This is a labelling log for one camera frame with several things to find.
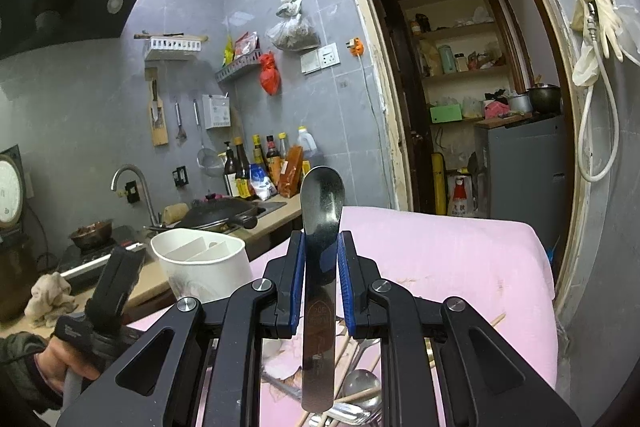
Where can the steel faucet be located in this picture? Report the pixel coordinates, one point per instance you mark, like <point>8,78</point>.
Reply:
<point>131,171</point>

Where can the small steel pot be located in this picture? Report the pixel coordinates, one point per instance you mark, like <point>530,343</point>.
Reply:
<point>520,103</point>

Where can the grey wall shelf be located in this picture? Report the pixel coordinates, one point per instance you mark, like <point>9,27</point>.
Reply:
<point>240,66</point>

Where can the round white dial appliance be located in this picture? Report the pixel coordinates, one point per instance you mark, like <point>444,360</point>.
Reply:
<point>7,192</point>

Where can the wooden door frame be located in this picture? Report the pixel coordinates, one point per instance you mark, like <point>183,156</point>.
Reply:
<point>550,57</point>

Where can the yellow capped sauce bottle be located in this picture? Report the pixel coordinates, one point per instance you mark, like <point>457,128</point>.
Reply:
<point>259,152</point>

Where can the small white hanging bag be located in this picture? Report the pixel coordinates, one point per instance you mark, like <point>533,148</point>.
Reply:
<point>290,4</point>

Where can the dark sauce bottle yellow label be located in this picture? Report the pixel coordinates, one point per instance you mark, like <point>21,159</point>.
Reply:
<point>243,172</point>

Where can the person's left forearm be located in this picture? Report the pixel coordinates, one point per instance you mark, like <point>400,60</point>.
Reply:
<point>20,367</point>

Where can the yellow cylinder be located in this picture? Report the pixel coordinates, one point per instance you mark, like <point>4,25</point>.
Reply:
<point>438,182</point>

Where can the orange plug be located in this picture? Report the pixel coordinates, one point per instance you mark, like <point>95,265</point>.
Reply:
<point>356,48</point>

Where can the dark pump bottle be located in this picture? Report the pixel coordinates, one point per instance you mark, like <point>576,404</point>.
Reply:
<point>229,172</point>

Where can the green box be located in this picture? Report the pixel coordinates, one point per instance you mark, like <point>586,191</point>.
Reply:
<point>446,113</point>

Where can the red plastic bag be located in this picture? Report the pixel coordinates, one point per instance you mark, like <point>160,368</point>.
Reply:
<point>269,74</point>

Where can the white wall socket panel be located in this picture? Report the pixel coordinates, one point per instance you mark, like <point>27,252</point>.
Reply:
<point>320,58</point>

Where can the beige rag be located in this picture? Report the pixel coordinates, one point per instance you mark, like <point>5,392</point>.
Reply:
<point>50,299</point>

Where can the clear bag of dried goods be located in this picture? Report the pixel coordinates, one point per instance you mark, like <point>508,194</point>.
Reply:
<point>295,34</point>

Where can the black pot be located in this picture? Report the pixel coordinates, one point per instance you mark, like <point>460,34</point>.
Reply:
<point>545,98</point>

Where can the clear oil jug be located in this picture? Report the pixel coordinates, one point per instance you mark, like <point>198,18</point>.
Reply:
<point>307,143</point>

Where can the blue and white bag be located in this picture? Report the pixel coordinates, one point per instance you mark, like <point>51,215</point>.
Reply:
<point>262,184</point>

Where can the black wok with lid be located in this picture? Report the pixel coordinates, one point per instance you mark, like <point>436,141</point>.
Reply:
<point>215,212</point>

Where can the cream rubber gloves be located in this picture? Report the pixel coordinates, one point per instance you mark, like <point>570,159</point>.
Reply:
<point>587,57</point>

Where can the white plastic utensil holder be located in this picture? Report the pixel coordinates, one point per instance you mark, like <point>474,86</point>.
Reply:
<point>200,267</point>

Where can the round steel spoon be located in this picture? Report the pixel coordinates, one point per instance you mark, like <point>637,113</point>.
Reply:
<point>362,382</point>

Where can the steel fork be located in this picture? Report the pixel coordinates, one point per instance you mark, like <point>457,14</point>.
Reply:
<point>350,416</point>

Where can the wooden shelf unit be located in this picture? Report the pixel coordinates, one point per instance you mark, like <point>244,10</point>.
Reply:
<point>450,79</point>

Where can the black induction cooker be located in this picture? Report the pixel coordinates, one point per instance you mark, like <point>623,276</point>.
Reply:
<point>100,257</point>

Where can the dark sauce bottle red cap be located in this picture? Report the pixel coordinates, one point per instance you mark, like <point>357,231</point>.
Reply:
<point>273,159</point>

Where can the orange seasoning packet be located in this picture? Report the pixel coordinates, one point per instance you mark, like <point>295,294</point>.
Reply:
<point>291,172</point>

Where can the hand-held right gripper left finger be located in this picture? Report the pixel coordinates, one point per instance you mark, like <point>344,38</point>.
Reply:
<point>296,287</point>

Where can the white wall box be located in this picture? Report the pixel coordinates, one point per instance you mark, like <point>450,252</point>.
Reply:
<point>217,112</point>

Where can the green thermos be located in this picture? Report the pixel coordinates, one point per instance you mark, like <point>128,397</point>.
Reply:
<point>446,59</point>

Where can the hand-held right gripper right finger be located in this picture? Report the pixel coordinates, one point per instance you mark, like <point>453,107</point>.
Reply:
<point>345,287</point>

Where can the hanging steel strainer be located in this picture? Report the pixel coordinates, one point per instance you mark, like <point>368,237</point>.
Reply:
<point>210,157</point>

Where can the white bag red label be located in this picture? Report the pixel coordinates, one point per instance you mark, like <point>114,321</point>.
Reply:
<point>461,197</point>

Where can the white wall rack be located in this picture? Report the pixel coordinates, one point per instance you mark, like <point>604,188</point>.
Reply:
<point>172,47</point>

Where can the wooden knife holder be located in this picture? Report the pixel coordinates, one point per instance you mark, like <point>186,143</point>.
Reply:
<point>159,117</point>

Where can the pink floral cloth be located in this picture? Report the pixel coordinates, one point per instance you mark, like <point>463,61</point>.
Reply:
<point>450,257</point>

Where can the grey metal cabinet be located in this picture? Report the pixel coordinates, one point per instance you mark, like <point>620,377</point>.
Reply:
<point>520,172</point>

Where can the person's left hand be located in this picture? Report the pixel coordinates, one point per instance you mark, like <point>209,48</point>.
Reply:
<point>57,357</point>

